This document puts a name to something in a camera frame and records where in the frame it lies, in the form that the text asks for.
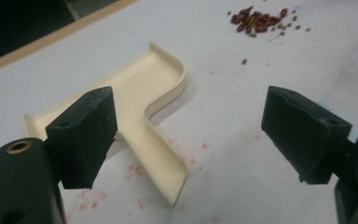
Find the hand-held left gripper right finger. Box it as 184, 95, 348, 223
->
260, 85, 353, 186

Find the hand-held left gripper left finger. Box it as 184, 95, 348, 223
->
45, 86, 119, 190

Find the cream plastic dustpan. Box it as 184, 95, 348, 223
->
22, 42, 188, 207

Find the pile of red and green beans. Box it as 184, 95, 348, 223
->
227, 5, 312, 39

